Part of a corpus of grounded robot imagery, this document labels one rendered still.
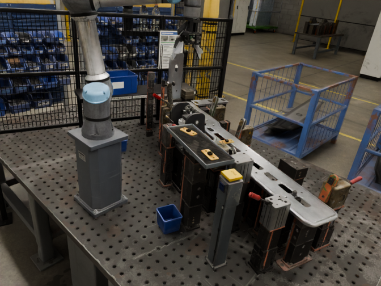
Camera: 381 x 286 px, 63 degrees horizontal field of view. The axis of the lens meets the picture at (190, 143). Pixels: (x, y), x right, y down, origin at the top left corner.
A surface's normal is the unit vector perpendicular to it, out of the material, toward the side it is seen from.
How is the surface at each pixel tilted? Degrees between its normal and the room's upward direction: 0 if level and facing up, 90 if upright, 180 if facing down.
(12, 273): 0
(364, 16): 90
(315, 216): 0
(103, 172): 90
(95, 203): 88
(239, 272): 0
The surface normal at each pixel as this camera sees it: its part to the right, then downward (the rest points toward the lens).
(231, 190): 0.47, 0.44
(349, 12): -0.68, 0.28
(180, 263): 0.09, -0.89
